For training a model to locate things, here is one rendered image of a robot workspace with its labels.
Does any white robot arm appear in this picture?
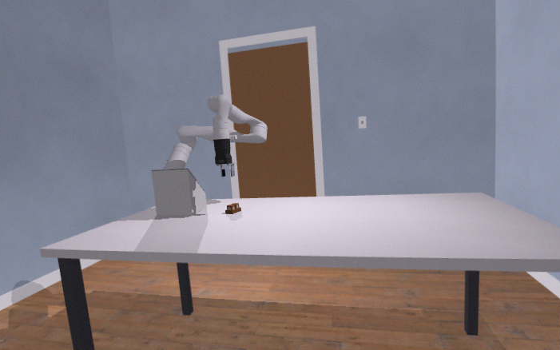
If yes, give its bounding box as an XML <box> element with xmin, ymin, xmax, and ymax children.
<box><xmin>163</xmin><ymin>94</ymin><xmax>268</xmax><ymax>169</ymax></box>

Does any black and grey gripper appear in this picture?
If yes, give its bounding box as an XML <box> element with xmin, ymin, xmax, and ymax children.
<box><xmin>213</xmin><ymin>128</ymin><xmax>237</xmax><ymax>177</ymax></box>

